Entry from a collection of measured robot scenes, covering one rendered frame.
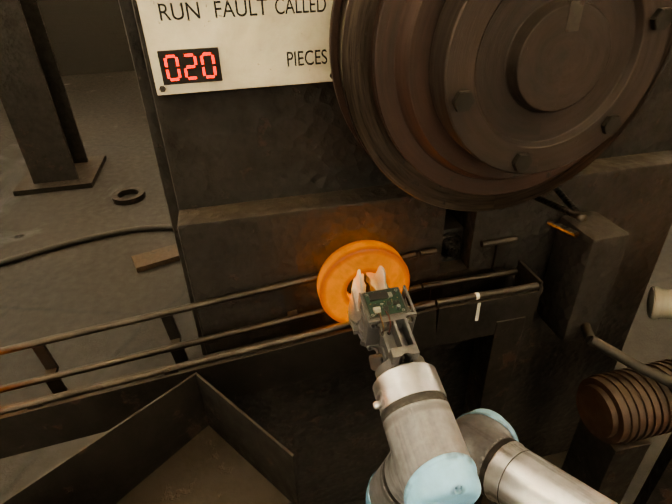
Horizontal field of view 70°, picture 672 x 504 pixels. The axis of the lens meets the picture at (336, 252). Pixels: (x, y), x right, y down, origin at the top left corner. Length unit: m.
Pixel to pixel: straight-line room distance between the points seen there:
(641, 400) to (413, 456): 0.56
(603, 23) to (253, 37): 0.43
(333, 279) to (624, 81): 0.48
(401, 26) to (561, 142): 0.25
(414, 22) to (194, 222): 0.43
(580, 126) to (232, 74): 0.47
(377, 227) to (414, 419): 0.35
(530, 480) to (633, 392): 0.39
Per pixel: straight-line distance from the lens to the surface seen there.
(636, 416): 1.06
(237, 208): 0.81
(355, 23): 0.62
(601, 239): 0.94
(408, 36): 0.60
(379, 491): 0.71
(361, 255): 0.77
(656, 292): 1.03
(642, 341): 2.08
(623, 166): 1.05
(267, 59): 0.74
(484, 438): 0.77
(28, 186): 3.56
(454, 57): 0.57
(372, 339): 0.71
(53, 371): 0.96
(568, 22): 0.62
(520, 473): 0.73
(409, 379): 0.63
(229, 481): 0.75
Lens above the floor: 1.23
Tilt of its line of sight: 32 degrees down
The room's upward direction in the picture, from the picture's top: 2 degrees counter-clockwise
